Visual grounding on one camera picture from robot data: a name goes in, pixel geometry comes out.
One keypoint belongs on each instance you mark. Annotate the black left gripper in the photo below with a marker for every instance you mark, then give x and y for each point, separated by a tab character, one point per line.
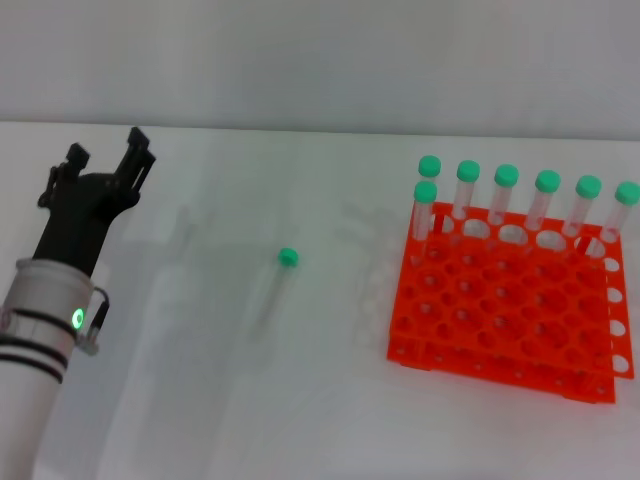
75	220

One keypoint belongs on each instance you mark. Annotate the clear test tube green cap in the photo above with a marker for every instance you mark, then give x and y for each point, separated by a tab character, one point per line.
288	256
627	193
430	166
426	192
468	171
547	181
588	186
506	175

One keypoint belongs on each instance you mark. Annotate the orange test tube rack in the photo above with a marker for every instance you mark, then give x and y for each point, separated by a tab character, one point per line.
500	310

